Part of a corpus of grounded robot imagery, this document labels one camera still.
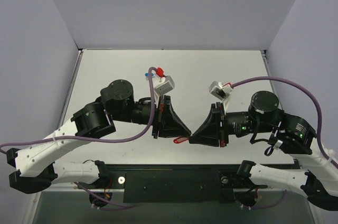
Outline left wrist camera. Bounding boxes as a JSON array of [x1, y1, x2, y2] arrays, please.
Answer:
[[153, 76, 175, 102]]

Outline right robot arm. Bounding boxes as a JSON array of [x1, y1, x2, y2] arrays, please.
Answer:
[[189, 89, 337, 211]]

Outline red key tag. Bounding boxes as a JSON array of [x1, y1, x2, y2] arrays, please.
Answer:
[[173, 137, 189, 144]]

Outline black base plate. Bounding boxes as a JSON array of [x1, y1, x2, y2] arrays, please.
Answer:
[[85, 164, 257, 203]]

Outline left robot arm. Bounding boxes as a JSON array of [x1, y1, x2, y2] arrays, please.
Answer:
[[5, 77, 191, 194]]

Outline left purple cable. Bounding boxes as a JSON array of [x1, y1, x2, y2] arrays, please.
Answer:
[[0, 67, 166, 155]]

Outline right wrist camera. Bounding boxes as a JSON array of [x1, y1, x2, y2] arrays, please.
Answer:
[[209, 81, 233, 113]]

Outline purple cable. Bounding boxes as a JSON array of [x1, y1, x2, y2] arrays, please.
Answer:
[[0, 67, 166, 155], [224, 76, 338, 166]]

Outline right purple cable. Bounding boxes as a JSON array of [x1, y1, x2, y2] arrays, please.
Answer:
[[224, 76, 338, 166]]

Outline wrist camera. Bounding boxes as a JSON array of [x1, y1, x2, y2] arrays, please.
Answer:
[[209, 81, 233, 113], [153, 76, 175, 102]]

